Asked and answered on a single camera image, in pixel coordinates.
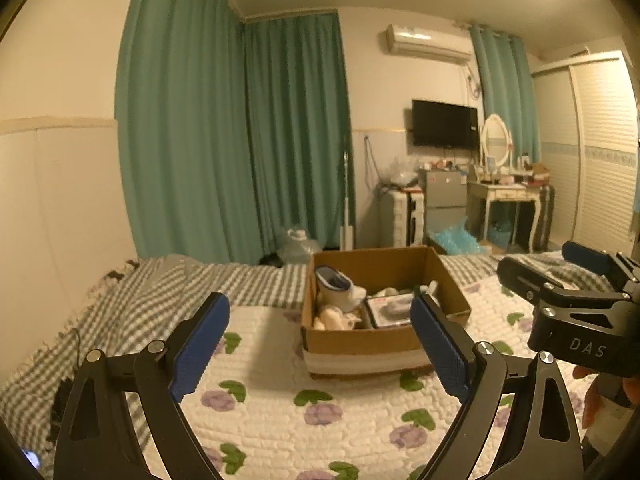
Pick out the white floor mop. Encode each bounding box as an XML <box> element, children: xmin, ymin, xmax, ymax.
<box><xmin>341</xmin><ymin>143</ymin><xmax>354</xmax><ymax>252</ymax></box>

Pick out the grey checked bed sheet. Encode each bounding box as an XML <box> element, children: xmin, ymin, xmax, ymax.
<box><xmin>0</xmin><ymin>251</ymin><xmax>616</xmax><ymax>480</ymax></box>

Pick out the white louvred wardrobe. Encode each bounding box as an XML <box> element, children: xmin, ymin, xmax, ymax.
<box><xmin>533</xmin><ymin>51</ymin><xmax>638</xmax><ymax>254</ymax></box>

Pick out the teal curtain left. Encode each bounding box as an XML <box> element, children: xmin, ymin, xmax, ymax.
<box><xmin>115</xmin><ymin>0</ymin><xmax>350</xmax><ymax>264</ymax></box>

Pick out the clear water jug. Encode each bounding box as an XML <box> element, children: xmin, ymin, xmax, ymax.
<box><xmin>277</xmin><ymin>228</ymin><xmax>322</xmax><ymax>264</ymax></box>

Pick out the white oval vanity mirror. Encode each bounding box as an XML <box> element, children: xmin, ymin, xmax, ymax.
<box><xmin>480</xmin><ymin>114</ymin><xmax>512</xmax><ymax>170</ymax></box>

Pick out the brown cardboard box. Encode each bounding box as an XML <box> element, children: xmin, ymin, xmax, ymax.
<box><xmin>302</xmin><ymin>246</ymin><xmax>471</xmax><ymax>377</ymax></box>

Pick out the teal curtain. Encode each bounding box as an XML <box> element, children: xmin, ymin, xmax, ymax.
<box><xmin>115</xmin><ymin>0</ymin><xmax>350</xmax><ymax>264</ymax></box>
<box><xmin>469</xmin><ymin>25</ymin><xmax>540</xmax><ymax>162</ymax></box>

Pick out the white air conditioner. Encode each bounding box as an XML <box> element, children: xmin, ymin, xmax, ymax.
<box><xmin>386</xmin><ymin>25</ymin><xmax>473</xmax><ymax>65</ymax></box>

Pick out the blue plastic bag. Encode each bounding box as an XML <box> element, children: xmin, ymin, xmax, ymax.
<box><xmin>428</xmin><ymin>224</ymin><xmax>488</xmax><ymax>256</ymax></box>

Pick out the white suitcase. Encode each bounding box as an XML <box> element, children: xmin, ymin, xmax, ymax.
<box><xmin>378</xmin><ymin>188</ymin><xmax>425</xmax><ymax>247</ymax></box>

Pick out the right hand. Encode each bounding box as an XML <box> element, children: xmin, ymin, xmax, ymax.
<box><xmin>572</xmin><ymin>365</ymin><xmax>640</xmax><ymax>428</ymax></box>

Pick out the white green pipe-cleaner flower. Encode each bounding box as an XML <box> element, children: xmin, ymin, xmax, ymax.
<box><xmin>368</xmin><ymin>281</ymin><xmax>438</xmax><ymax>314</ymax></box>

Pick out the white sock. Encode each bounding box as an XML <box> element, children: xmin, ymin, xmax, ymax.
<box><xmin>314</xmin><ymin>266</ymin><xmax>367</xmax><ymax>313</ymax></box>

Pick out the black charger cable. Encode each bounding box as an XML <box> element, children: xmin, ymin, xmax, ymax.
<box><xmin>46</xmin><ymin>326</ymin><xmax>84</xmax><ymax>446</ymax></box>

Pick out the teal curtain right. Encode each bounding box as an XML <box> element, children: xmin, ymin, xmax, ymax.
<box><xmin>469</xmin><ymin>25</ymin><xmax>540</xmax><ymax>162</ymax></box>

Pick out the white dressing table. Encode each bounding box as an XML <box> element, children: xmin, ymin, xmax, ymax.
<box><xmin>468</xmin><ymin>182</ymin><xmax>542</xmax><ymax>254</ymax></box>

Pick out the black wall television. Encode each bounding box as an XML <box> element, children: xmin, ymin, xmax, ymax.
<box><xmin>411</xmin><ymin>100</ymin><xmax>480</xmax><ymax>151</ymax></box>

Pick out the floral white quilt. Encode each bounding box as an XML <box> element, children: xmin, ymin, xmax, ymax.
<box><xmin>139</xmin><ymin>274</ymin><xmax>601</xmax><ymax>480</ymax></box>

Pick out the silver mini fridge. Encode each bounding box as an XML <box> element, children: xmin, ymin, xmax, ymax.
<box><xmin>419</xmin><ymin>169</ymin><xmax>468</xmax><ymax>236</ymax></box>

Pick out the black white packaged box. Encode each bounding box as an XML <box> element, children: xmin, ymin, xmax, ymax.
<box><xmin>364</xmin><ymin>294</ymin><xmax>413</xmax><ymax>330</ymax></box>

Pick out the cream lace cloth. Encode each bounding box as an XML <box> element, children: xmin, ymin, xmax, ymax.
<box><xmin>312</xmin><ymin>304</ymin><xmax>361</xmax><ymax>332</ymax></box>

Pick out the phone with lit screen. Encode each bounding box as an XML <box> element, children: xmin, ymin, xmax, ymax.
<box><xmin>23</xmin><ymin>450</ymin><xmax>40</xmax><ymax>469</ymax></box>

